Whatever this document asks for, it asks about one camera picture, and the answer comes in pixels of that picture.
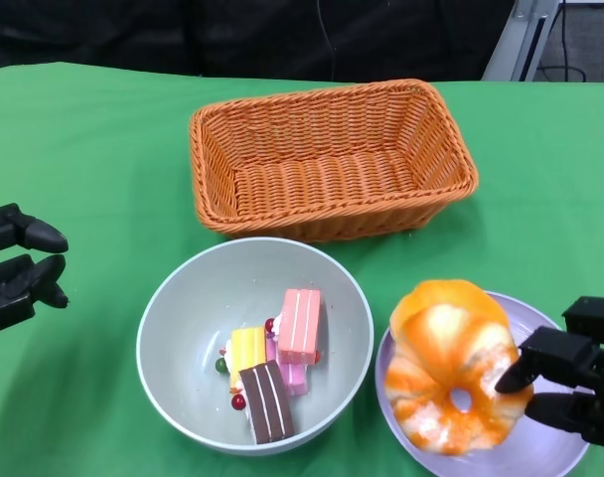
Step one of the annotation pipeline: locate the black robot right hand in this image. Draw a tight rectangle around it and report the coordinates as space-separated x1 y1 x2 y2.
495 296 604 448

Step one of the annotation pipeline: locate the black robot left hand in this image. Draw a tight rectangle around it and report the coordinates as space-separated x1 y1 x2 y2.
0 202 70 335

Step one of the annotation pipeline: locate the round orange bread bun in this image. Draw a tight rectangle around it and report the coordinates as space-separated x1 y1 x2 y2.
389 278 510 349

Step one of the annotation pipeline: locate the twisted orange ring bread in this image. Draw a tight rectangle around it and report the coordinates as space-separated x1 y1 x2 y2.
384 303 535 456

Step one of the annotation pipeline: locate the grey ceramic bowl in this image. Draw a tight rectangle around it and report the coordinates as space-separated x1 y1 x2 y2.
135 237 376 457

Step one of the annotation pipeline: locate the lavender plate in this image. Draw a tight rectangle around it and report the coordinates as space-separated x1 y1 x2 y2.
375 290 592 477

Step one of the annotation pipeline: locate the yellow cake slice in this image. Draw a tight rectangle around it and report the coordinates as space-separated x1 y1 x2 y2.
229 326 268 392

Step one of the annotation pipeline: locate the chocolate layered cake slice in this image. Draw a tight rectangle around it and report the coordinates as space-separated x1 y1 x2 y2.
238 361 297 445

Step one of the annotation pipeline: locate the large pink cake slice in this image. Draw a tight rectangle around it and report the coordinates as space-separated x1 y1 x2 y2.
276 288 323 367

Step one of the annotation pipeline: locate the small pink cake slice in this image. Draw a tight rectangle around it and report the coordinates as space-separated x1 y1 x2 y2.
266 340 313 398

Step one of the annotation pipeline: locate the orange wicker basket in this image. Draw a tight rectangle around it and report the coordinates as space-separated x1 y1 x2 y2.
188 78 480 244

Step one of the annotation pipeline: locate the green tablecloth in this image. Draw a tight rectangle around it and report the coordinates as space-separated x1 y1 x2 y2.
0 62 604 477

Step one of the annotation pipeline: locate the black backdrop curtain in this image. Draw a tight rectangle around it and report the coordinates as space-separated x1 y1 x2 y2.
0 0 515 83

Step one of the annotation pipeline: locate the black floor cable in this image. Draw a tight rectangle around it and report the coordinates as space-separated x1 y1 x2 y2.
535 0 589 83

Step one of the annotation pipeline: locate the grey metal frame leg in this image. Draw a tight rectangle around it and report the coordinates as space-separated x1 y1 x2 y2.
482 0 564 81

